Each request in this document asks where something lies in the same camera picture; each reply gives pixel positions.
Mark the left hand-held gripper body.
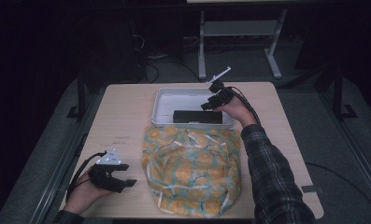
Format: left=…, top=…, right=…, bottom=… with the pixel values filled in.
left=87, top=148, right=125, bottom=193

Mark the left hand-held gripper black cable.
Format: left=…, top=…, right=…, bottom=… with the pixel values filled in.
left=65, top=150, right=108, bottom=202

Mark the black metal stand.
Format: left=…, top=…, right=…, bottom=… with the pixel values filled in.
left=65, top=69, right=88, bottom=122
left=332, top=64, right=359, bottom=121

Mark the white metal table frame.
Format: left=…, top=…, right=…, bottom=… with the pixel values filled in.
left=197, top=8, right=289, bottom=80

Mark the black floor cable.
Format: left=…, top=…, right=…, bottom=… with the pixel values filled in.
left=136, top=34, right=204, bottom=84
left=304, top=161, right=371, bottom=217

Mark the lemon print fabric bag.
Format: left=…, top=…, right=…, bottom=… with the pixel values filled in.
left=141, top=125, right=243, bottom=218

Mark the hand-held gripper black cable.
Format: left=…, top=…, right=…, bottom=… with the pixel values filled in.
left=229, top=86, right=263, bottom=127
left=65, top=150, right=108, bottom=202

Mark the right hand-held gripper black cable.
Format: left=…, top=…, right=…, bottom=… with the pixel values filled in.
left=229, top=86, right=263, bottom=127

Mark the person's left hand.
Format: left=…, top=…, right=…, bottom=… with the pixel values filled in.
left=63, top=170, right=113, bottom=216

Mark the person's right hand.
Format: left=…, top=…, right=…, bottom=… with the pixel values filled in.
left=212, top=96, right=258, bottom=130

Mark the white plastic tray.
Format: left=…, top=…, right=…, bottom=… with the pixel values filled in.
left=150, top=87, right=235, bottom=129

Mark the grey metal rail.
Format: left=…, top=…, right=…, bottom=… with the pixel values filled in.
left=317, top=90, right=371, bottom=204
left=27, top=90, right=104, bottom=224

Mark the black rectangular box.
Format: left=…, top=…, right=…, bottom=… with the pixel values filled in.
left=172, top=109, right=224, bottom=125

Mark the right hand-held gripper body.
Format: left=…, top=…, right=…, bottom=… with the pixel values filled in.
left=206, top=65, right=235, bottom=108

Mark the grey tape strip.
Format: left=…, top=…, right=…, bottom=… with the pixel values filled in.
left=300, top=185, right=325, bottom=195

